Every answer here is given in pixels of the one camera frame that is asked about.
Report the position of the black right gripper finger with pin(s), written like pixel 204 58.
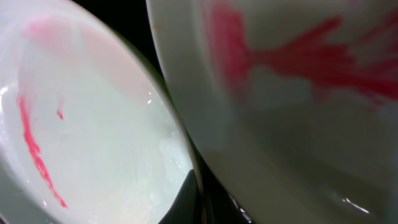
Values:
pixel 186 208

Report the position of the light blue plate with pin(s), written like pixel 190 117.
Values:
pixel 87 134

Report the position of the white plate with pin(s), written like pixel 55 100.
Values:
pixel 292 104

